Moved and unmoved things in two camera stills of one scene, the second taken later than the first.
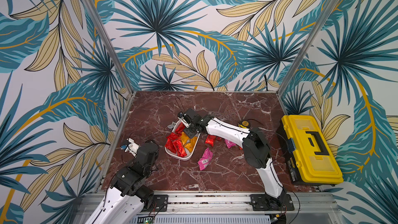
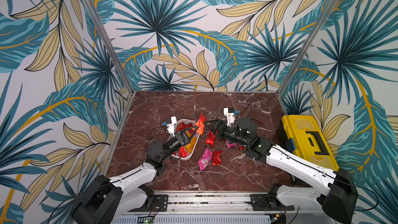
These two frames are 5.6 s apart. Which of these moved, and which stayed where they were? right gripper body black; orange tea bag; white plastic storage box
Moved: right gripper body black
Stayed: orange tea bag; white plastic storage box
